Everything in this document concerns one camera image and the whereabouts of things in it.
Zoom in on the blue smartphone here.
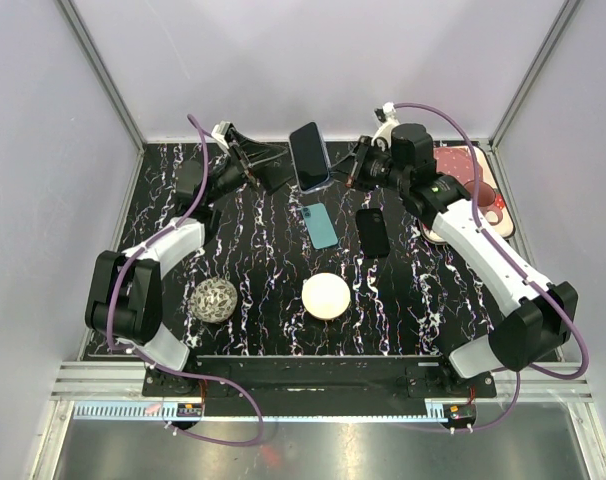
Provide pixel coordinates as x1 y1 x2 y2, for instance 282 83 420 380
288 122 330 193

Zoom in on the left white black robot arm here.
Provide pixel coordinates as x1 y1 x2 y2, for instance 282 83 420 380
85 121 294 396

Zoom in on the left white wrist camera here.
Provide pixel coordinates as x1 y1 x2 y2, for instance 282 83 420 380
211 121 235 153

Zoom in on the phone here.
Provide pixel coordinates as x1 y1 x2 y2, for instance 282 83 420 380
355 208 390 258

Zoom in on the left small controller board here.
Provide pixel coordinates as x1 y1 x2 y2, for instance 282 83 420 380
176 401 203 418

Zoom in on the teal smartphone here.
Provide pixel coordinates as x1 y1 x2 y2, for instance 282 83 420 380
300 203 338 250

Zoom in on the strawberry print cream tray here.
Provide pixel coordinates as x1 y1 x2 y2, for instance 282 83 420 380
434 146 514 239

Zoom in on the leaf patterned round bowl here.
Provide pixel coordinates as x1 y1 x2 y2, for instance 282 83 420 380
188 277 238 324

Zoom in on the right small controller board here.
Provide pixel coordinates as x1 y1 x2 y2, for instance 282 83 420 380
445 403 477 423

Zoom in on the white round lid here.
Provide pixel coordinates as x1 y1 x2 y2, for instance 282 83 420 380
301 273 351 321

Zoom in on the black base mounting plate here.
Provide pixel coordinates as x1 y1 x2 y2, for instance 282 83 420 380
142 354 498 401

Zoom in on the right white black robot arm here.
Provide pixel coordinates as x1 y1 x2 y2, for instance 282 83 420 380
331 124 578 397

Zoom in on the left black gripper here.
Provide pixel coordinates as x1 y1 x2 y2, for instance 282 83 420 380
203 130 296 206

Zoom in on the small controller board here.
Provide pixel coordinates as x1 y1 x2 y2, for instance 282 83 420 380
176 401 203 418
445 403 477 423

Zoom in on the pink ghost pattern mug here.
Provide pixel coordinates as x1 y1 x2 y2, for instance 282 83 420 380
477 181 503 226

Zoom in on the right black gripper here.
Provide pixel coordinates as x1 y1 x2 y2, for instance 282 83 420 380
325 136 410 193

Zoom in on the pink polka dot plate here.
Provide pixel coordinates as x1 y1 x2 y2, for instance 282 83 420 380
434 147 475 185

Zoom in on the aluminium frame rail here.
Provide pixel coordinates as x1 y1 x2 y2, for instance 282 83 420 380
50 362 592 404

